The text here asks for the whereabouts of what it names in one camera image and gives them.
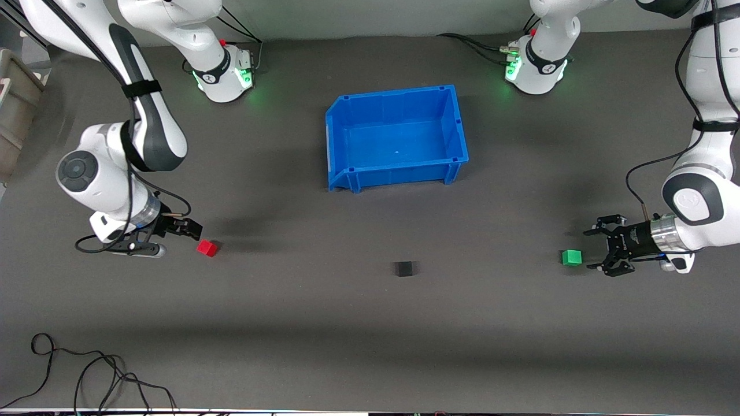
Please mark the beige plastic crate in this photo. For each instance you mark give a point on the beige plastic crate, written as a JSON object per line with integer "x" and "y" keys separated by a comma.
{"x": 17, "y": 104}

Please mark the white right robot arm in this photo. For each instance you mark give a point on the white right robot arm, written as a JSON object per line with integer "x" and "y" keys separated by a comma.
{"x": 98, "y": 179}

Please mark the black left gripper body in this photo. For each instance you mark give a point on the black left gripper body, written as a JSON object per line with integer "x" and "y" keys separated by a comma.
{"x": 631, "y": 241}

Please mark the small red cube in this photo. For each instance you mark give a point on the small red cube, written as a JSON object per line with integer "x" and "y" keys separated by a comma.
{"x": 206, "y": 248}

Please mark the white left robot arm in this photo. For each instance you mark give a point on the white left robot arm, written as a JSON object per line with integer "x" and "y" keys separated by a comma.
{"x": 705, "y": 202}

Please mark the small black cube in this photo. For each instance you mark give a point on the small black cube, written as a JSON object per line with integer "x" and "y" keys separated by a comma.
{"x": 404, "y": 268}

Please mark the small green cube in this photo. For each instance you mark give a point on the small green cube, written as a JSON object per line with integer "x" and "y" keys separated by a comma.
{"x": 571, "y": 257}

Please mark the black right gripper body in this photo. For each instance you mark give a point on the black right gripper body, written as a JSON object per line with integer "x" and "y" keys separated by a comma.
{"x": 165, "y": 225}

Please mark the blue plastic storage bin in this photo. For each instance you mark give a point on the blue plastic storage bin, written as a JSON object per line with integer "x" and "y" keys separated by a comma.
{"x": 399, "y": 144}

